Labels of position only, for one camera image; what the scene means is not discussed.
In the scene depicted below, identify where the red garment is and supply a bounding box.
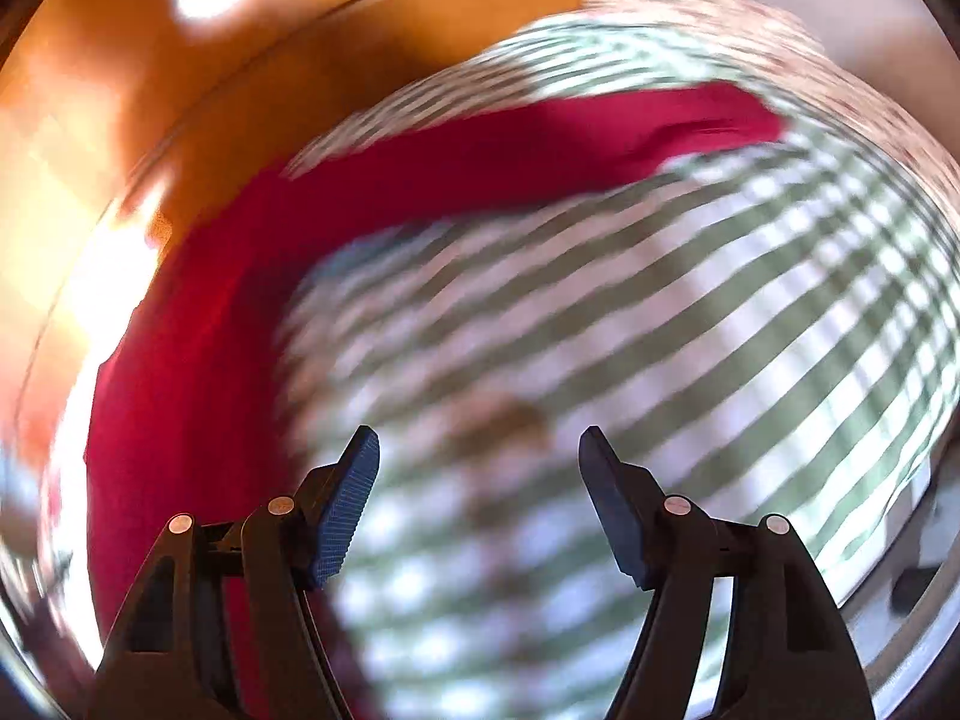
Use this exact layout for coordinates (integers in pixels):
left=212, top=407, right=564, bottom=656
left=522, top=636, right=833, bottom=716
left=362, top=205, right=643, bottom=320
left=84, top=82, right=785, bottom=720

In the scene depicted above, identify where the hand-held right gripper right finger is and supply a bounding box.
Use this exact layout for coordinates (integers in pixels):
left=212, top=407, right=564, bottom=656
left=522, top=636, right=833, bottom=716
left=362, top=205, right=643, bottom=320
left=578, top=425, right=875, bottom=720

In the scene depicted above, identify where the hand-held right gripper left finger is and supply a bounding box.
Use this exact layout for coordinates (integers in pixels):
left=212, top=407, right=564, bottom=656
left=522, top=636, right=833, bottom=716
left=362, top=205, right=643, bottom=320
left=86, top=425, right=381, bottom=720

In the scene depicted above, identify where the green checked blanket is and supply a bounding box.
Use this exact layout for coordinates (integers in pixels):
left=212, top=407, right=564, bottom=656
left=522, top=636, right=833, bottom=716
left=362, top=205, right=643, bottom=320
left=277, top=11, right=950, bottom=720

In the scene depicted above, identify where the wooden wardrobe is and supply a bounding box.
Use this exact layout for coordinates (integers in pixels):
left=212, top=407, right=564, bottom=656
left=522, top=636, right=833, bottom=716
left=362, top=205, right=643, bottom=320
left=0, top=0, right=732, bottom=466

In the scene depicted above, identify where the floral bed sheet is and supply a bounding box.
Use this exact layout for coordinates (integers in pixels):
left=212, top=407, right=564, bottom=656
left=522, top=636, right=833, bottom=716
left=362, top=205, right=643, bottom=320
left=585, top=0, right=960, bottom=188

